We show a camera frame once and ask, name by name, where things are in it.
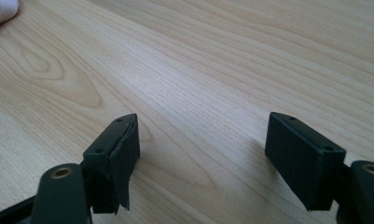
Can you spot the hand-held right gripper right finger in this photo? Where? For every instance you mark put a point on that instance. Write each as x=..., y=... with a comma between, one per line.
x=302, y=161

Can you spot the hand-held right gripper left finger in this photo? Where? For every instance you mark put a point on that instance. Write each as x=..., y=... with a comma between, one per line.
x=111, y=165

